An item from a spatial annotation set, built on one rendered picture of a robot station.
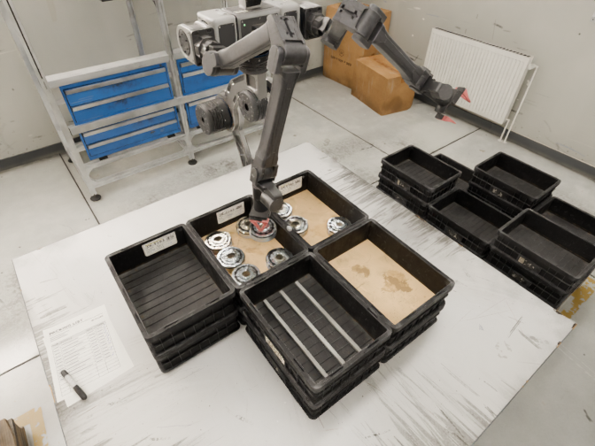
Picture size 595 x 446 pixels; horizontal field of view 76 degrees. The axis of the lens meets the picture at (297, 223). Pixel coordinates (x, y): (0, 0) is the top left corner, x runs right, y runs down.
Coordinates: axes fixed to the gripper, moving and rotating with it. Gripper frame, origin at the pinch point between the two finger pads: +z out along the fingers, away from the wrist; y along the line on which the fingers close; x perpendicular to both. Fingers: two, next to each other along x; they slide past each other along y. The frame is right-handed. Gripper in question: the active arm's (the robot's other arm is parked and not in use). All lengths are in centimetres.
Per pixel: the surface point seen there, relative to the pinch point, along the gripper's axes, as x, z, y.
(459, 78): -129, 58, 291
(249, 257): 3.7, 11.1, -7.6
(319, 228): -20.6, 11.2, 13.1
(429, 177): -82, 47, 107
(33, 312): 79, 25, -38
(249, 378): -6, 23, -48
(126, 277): 45, 12, -25
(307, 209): -14.2, 11.7, 24.4
